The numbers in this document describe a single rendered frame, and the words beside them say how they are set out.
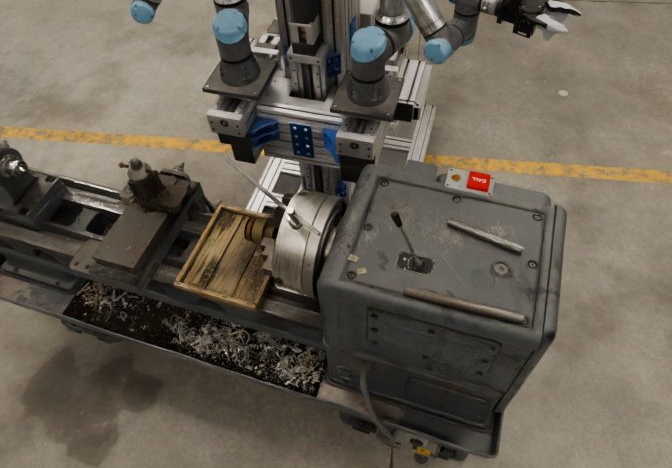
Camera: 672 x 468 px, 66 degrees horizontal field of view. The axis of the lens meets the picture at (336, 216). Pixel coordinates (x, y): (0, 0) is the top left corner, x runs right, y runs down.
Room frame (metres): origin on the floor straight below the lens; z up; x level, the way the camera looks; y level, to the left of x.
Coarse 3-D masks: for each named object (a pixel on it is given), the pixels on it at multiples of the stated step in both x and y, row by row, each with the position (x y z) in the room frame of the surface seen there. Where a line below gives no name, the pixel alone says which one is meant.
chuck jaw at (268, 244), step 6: (264, 240) 0.90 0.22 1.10; (270, 240) 0.90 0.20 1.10; (264, 246) 0.88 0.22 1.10; (270, 246) 0.88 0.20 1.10; (264, 252) 0.86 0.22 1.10; (270, 252) 0.86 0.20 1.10; (264, 258) 0.85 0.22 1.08; (270, 258) 0.84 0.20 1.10; (264, 264) 0.82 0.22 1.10; (270, 264) 0.82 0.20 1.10; (264, 270) 0.80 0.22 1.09; (270, 270) 0.80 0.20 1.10; (276, 282) 0.77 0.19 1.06; (282, 282) 0.77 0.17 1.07
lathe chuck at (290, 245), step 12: (312, 192) 0.99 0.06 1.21; (288, 204) 0.93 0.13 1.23; (300, 204) 0.92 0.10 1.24; (312, 204) 0.92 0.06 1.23; (288, 216) 0.88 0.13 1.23; (300, 216) 0.88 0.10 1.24; (312, 216) 0.88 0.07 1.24; (288, 228) 0.85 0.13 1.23; (300, 228) 0.84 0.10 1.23; (276, 240) 0.83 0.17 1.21; (288, 240) 0.82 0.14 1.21; (300, 240) 0.81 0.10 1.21; (276, 252) 0.80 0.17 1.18; (288, 252) 0.79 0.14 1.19; (300, 252) 0.79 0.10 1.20; (276, 264) 0.78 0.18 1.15; (288, 264) 0.77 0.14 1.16; (300, 264) 0.76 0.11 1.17; (276, 276) 0.77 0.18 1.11; (288, 276) 0.76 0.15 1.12; (300, 276) 0.75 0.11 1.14; (288, 288) 0.75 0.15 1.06; (300, 288) 0.74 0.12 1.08
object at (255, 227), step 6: (246, 222) 0.97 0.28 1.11; (252, 222) 0.96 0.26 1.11; (258, 222) 0.96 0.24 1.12; (264, 222) 0.95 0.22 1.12; (246, 228) 0.95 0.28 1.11; (252, 228) 0.94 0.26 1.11; (258, 228) 0.94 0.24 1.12; (264, 228) 0.94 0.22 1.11; (270, 228) 0.94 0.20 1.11; (276, 228) 0.96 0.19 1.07; (246, 234) 0.93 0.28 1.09; (252, 234) 0.93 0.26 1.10; (258, 234) 0.92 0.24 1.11; (264, 234) 0.92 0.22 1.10; (270, 234) 0.92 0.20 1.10; (276, 234) 0.95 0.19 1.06; (252, 240) 0.92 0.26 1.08; (258, 240) 0.91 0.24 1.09
